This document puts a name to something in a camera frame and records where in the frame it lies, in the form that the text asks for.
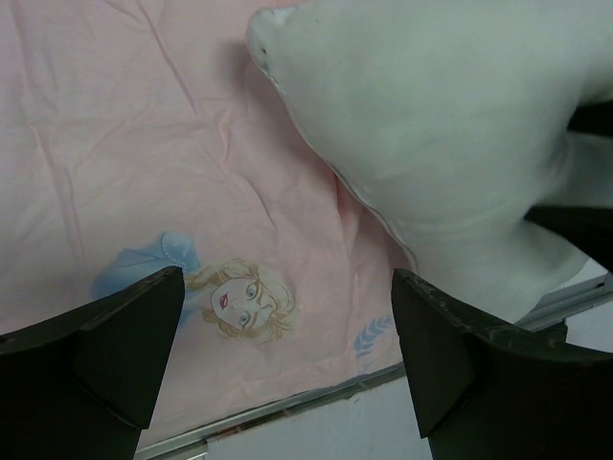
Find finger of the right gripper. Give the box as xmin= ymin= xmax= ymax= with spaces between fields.
xmin=525 ymin=205 xmax=613 ymax=264
xmin=567 ymin=101 xmax=613 ymax=134

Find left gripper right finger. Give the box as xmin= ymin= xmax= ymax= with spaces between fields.
xmin=391 ymin=269 xmax=612 ymax=460

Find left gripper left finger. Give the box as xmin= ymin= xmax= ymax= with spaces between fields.
xmin=1 ymin=266 xmax=185 ymax=459

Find white pillow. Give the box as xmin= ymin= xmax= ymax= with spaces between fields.
xmin=246 ymin=1 xmax=612 ymax=322

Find pink and purple Frozen pillowcase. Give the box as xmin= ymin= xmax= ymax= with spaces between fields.
xmin=1 ymin=1 xmax=403 ymax=447

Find aluminium table front rail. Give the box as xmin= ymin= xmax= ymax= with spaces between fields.
xmin=133 ymin=282 xmax=613 ymax=460

